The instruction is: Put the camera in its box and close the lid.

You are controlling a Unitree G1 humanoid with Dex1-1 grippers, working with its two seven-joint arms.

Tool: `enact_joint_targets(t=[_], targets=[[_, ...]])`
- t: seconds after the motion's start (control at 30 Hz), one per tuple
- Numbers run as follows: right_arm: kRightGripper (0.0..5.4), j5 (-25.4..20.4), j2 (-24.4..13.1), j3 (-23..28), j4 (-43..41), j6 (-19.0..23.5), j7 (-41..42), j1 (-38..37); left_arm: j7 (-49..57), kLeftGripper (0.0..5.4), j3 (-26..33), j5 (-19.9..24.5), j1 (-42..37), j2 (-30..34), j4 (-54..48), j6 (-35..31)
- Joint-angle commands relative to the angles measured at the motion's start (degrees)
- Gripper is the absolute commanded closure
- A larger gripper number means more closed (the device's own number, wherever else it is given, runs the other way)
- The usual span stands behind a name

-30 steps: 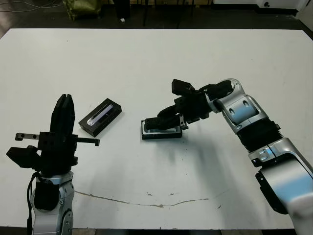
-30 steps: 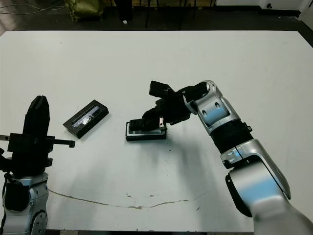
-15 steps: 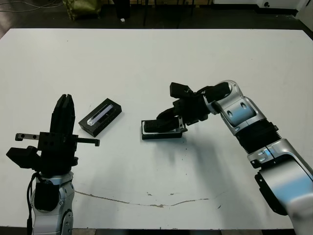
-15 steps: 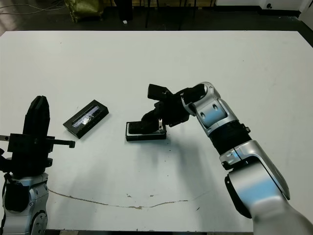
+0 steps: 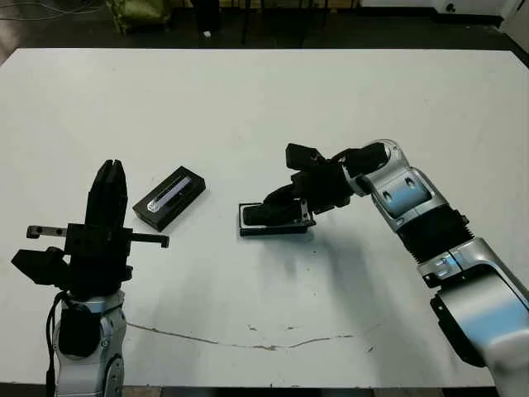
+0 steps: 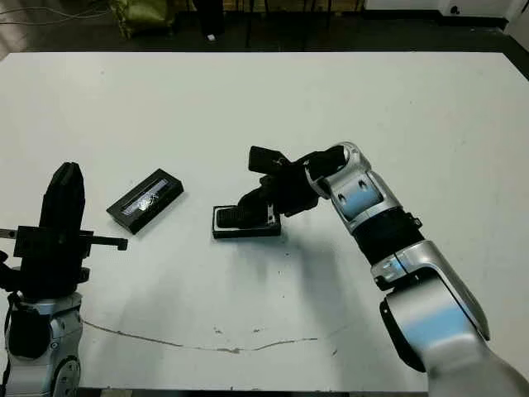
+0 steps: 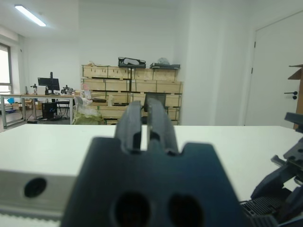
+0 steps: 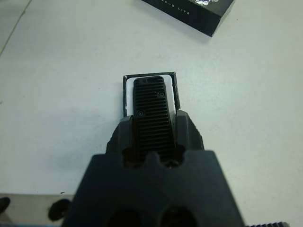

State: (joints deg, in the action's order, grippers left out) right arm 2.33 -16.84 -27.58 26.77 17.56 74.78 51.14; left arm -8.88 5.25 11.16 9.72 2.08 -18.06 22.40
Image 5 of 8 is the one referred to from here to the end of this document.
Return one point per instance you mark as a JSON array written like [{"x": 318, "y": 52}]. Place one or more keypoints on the black printed box lid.
[{"x": 163, "y": 213}]

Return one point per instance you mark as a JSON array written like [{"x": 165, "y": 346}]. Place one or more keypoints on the black box white insert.
[{"x": 273, "y": 232}]

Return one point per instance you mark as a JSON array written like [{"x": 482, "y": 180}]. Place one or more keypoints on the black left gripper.
[{"x": 99, "y": 260}]

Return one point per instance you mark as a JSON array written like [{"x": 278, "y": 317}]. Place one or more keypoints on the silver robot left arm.
[{"x": 105, "y": 355}]

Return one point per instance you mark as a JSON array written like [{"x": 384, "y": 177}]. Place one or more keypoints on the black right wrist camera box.
[{"x": 299, "y": 155}]

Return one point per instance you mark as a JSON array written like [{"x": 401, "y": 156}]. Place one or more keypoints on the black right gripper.
[{"x": 326, "y": 186}]

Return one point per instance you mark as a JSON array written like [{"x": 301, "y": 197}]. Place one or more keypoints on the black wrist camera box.
[
  {"x": 37, "y": 264},
  {"x": 299, "y": 155}
]

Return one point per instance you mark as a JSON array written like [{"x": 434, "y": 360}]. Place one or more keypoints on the olive green bag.
[{"x": 140, "y": 14}]

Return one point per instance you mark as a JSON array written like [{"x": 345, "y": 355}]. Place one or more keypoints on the dark upright post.
[{"x": 206, "y": 16}]

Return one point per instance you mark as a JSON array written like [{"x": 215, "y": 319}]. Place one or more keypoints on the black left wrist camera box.
[{"x": 37, "y": 264}]

